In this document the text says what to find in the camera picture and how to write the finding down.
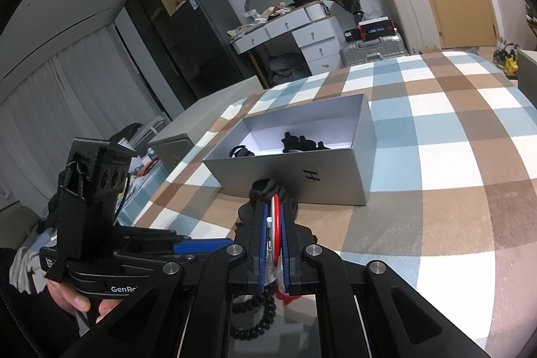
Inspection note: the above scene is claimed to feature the white drawer desk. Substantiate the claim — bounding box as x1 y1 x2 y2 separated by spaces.
231 1 341 76

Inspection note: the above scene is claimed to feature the person's left hand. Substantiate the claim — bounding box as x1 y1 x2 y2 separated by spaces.
46 278 127 326

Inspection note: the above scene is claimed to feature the grey clothes pile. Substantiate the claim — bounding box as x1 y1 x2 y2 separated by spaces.
267 52 312 87

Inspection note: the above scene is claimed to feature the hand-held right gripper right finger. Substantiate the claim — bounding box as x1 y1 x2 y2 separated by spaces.
279 203 491 358

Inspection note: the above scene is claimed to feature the grey curtain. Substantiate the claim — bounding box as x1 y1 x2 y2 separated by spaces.
0 21 173 212

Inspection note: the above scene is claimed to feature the pile of papers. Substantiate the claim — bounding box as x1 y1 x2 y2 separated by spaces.
228 3 295 39

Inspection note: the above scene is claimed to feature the black jewelry cluster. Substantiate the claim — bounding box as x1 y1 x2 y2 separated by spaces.
281 132 331 154

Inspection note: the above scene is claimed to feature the clutter pile with white bag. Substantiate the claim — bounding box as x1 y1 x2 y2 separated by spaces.
119 117 169 195

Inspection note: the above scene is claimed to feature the black box with red stripe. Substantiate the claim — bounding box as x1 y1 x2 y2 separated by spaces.
344 17 398 43

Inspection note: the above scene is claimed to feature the checked blanket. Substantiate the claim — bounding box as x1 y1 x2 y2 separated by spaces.
117 50 537 358

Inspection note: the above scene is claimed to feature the black refrigerator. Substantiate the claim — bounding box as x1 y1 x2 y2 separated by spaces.
125 0 253 112

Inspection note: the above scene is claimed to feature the grey cardboard box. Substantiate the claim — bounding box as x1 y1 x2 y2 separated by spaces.
203 93 377 207

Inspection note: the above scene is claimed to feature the grey bedside cabinet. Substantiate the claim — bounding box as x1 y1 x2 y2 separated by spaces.
148 75 263 175

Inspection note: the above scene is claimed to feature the grey box lid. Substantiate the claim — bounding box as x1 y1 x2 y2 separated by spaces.
516 48 537 101

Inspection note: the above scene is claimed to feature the black bead bracelet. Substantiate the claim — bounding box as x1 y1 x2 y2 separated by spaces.
229 286 278 342

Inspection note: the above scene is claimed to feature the pair of sneakers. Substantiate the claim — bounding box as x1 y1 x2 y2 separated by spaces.
492 38 522 74

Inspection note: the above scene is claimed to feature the white suitcase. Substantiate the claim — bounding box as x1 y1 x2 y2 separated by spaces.
382 0 442 55

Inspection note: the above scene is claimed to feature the silver suitcase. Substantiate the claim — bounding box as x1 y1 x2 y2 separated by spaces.
339 34 408 68

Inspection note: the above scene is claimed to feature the red and white ring bracelet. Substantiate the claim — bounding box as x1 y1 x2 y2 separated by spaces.
268 194 303 305

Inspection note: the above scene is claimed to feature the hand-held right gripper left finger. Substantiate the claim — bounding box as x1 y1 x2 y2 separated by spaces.
59 202 270 358

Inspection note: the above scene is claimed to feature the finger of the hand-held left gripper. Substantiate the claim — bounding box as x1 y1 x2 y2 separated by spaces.
115 226 192 246
114 238 236 264

